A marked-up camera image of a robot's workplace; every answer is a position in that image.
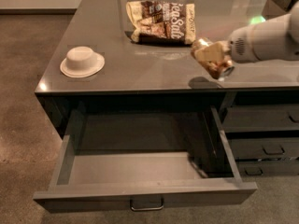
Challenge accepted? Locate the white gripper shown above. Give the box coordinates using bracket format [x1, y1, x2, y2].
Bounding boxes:
[193, 25, 258, 63]

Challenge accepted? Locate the orange soda can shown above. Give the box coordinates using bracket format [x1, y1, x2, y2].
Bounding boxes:
[191, 38, 235, 79]

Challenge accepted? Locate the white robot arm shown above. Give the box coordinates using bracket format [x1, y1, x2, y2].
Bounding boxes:
[192, 2, 299, 63]

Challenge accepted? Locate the open grey top drawer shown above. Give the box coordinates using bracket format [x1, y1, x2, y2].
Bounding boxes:
[33, 107, 257, 213]

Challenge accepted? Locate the sea salt chip bag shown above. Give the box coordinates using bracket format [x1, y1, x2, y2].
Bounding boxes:
[126, 1, 196, 45]

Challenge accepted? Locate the dark grey cabinet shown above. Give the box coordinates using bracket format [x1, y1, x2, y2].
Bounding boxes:
[34, 0, 299, 138]

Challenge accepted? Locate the white upturned bowl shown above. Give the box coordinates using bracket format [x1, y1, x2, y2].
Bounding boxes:
[60, 47, 105, 78]

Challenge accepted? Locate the metal drawer handle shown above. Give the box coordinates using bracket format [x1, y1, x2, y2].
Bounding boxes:
[130, 198, 164, 212]

